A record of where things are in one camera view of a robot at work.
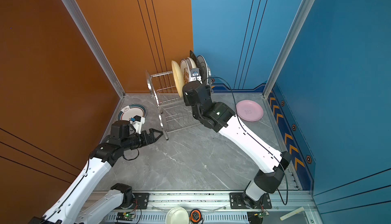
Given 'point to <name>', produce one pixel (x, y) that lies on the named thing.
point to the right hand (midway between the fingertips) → (192, 86)
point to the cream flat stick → (291, 213)
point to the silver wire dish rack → (174, 113)
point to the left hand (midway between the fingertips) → (158, 134)
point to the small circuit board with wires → (262, 214)
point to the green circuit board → (124, 216)
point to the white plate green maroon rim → (130, 111)
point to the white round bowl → (177, 215)
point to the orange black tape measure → (195, 215)
